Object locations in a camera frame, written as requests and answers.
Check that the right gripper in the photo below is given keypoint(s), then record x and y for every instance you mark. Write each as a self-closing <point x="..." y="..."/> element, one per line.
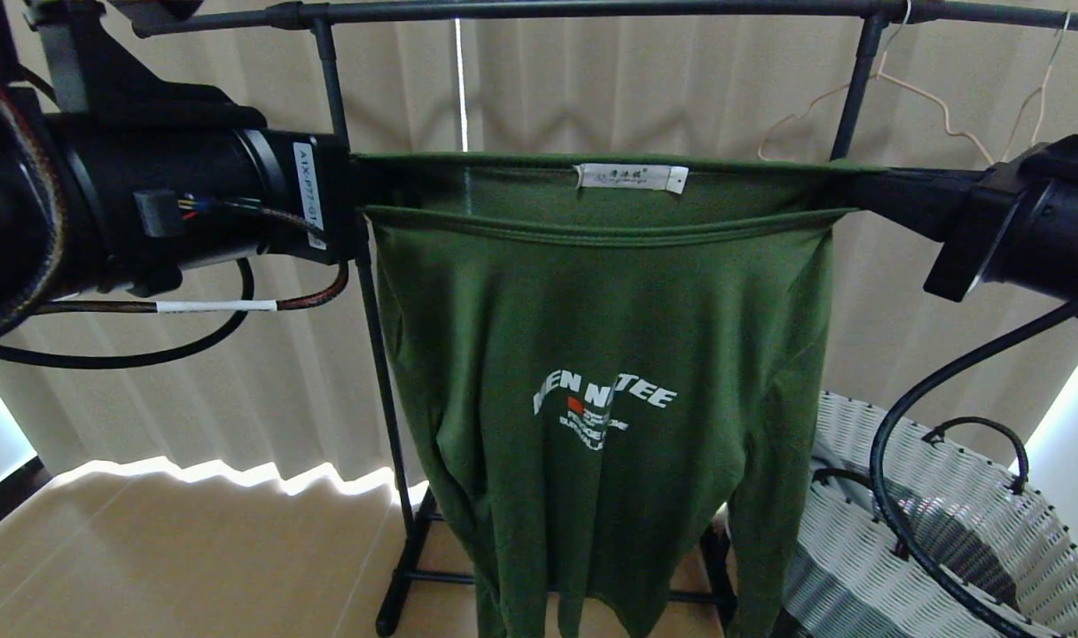
<point x="1053" y="230"/>

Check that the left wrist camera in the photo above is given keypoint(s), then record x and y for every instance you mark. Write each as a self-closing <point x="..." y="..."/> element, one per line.
<point x="149" y="102"/>

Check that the pink clothes hanger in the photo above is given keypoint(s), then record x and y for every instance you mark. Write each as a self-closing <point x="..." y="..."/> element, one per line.
<point x="911" y="91"/>
<point x="1029" y="111"/>

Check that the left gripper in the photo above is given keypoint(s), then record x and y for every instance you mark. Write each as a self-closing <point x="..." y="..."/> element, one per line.
<point x="167" y="204"/>

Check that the green long-sleeved shirt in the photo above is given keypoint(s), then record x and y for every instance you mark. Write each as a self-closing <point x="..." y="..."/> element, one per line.
<point x="592" y="310"/>

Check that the black clothes rack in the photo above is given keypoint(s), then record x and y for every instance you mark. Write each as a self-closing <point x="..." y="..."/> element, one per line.
<point x="592" y="10"/>

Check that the white laundry basket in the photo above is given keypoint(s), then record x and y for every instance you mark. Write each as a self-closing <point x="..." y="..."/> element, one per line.
<point x="947" y="496"/>

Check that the beige curtain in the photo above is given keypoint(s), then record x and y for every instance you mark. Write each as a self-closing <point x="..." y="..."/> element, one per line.
<point x="636" y="89"/>

